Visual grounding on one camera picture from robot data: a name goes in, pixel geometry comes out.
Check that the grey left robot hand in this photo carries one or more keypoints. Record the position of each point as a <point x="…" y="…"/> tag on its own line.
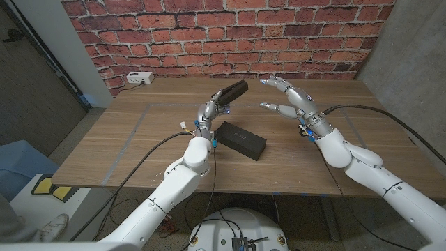
<point x="205" y="115"/>

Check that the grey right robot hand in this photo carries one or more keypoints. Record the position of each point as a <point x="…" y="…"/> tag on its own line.
<point x="306" y="104"/>

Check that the black stapler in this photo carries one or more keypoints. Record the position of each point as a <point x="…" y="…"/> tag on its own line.
<point x="233" y="91"/>

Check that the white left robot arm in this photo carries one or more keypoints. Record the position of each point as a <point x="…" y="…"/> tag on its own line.
<point x="167" y="198"/>

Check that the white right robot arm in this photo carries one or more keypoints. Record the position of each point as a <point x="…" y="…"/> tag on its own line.
<point x="390" y="181"/>

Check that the black rectangular box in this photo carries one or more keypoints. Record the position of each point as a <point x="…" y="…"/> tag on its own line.
<point x="244" y="141"/>

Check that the white power strip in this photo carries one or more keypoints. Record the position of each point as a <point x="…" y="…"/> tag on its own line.
<point x="140" y="77"/>

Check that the red brick printed backdrop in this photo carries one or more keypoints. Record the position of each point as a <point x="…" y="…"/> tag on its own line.
<point x="226" y="35"/>

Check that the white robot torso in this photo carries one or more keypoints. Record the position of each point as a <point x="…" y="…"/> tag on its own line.
<point x="240" y="226"/>

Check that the metal table leg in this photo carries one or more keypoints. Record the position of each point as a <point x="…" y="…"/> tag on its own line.
<point x="331" y="219"/>

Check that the grey torso electronics module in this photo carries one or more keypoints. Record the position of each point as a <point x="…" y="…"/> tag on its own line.
<point x="240" y="244"/>

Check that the dark grey door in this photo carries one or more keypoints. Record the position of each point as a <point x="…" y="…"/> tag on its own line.
<point x="28" y="97"/>

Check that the white floor board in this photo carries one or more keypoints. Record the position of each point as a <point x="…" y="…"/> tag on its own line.
<point x="52" y="209"/>

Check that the white sneaker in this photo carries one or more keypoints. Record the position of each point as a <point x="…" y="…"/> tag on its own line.
<point x="54" y="226"/>

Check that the blue upholstered seat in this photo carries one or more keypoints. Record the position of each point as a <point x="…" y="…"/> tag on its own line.
<point x="21" y="164"/>

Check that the person's grey trouser leg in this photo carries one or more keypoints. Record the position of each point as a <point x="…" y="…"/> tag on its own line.
<point x="14" y="223"/>

